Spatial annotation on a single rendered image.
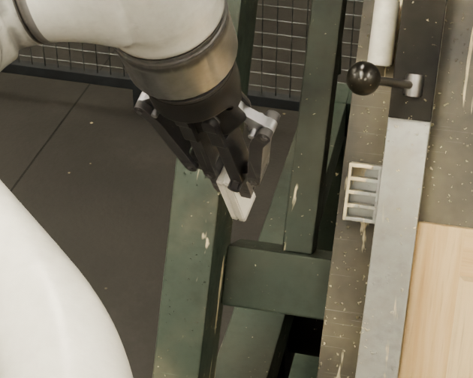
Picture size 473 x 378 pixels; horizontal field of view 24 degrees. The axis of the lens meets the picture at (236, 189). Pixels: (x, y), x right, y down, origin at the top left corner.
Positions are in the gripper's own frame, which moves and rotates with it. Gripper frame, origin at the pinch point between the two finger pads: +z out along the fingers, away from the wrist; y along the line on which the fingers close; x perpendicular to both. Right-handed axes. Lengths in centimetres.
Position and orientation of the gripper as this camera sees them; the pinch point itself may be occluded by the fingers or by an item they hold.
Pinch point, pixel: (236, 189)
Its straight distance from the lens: 102.2
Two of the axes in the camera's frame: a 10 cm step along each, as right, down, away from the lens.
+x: -3.6, 8.4, -4.1
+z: 2.0, 5.0, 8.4
